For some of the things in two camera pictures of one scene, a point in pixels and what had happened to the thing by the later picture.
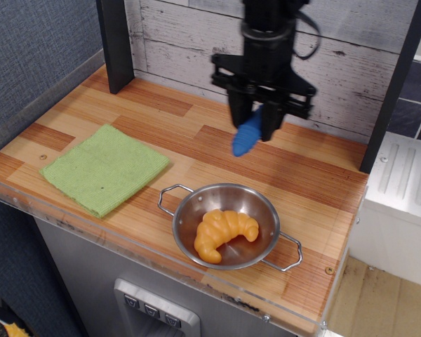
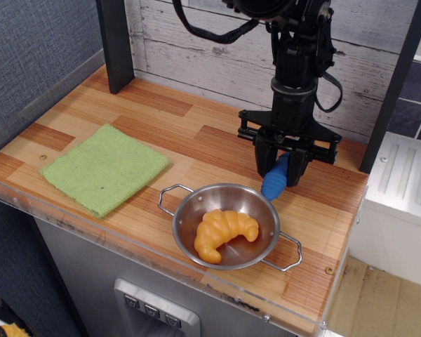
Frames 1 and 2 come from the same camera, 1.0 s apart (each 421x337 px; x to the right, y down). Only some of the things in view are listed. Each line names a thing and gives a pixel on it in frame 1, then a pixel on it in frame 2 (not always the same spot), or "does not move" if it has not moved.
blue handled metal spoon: x=248 y=133 → x=274 y=182
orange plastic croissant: x=217 y=226 does not move
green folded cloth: x=105 y=171 does not move
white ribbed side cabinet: x=395 y=229 does not move
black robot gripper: x=265 y=70 → x=290 y=122
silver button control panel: x=148 y=314 does not move
